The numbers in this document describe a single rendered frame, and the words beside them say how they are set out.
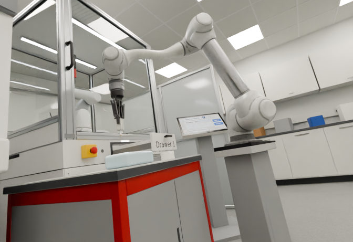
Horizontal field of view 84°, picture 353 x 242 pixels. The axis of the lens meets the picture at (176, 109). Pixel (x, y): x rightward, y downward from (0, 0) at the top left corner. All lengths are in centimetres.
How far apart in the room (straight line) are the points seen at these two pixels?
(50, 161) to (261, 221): 118
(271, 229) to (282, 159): 275
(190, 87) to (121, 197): 272
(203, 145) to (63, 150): 141
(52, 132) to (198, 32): 99
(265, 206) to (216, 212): 101
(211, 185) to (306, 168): 218
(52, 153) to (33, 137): 22
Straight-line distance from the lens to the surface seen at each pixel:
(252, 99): 114
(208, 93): 301
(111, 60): 106
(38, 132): 139
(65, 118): 123
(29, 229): 91
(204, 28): 122
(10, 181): 163
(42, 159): 133
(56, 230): 79
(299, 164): 400
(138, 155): 66
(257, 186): 126
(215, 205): 222
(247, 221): 137
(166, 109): 335
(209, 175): 217
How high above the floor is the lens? 77
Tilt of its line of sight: 14 degrees up
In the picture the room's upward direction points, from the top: 9 degrees counter-clockwise
